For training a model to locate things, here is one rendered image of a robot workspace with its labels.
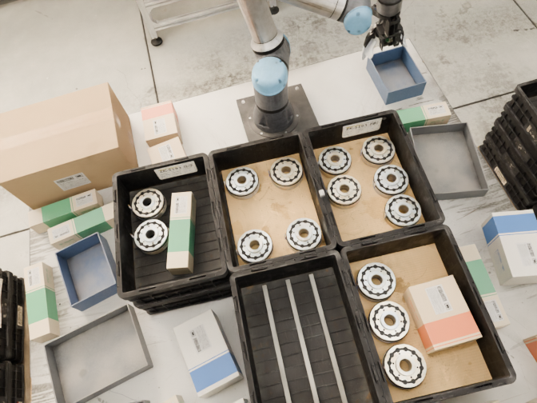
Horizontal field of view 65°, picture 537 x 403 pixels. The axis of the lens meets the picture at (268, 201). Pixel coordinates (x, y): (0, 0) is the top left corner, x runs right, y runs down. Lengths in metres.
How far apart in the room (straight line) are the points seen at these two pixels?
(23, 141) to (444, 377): 1.46
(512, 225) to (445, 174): 0.28
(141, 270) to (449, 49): 2.33
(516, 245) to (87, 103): 1.45
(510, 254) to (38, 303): 1.42
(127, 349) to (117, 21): 2.53
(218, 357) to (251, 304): 0.17
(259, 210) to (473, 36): 2.16
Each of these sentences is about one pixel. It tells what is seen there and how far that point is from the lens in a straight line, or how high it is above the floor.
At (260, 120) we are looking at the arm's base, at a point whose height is 0.80.
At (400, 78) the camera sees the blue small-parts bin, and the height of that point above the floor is 0.70.
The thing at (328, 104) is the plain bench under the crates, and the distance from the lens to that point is 1.68.
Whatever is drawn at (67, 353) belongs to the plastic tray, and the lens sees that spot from 1.49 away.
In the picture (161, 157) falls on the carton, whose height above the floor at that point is 0.77.
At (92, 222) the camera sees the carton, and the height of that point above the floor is 0.76.
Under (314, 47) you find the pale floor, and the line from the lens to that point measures 2.91.
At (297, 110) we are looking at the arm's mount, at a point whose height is 0.75.
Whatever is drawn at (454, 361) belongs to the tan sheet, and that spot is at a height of 0.83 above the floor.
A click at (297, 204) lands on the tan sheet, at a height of 0.83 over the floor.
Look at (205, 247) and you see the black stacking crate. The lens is 1.28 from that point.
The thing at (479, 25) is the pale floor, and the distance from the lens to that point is 3.20.
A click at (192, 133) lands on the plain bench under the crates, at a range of 1.67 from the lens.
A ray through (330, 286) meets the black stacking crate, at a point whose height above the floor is 0.83.
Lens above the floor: 1.99
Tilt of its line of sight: 63 degrees down
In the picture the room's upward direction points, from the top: 11 degrees counter-clockwise
